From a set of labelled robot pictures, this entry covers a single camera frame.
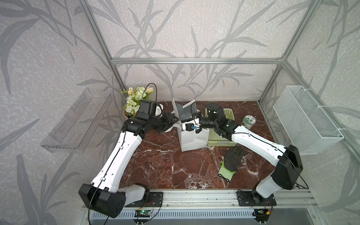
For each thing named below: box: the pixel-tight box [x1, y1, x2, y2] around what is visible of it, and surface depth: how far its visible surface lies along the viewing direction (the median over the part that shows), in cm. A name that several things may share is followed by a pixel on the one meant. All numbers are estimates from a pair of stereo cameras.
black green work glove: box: [218, 144, 245, 182], surface depth 87 cm
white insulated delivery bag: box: [171, 98, 210, 153], surface depth 83 cm
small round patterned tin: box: [242, 114, 256, 130], surface depth 101 cm
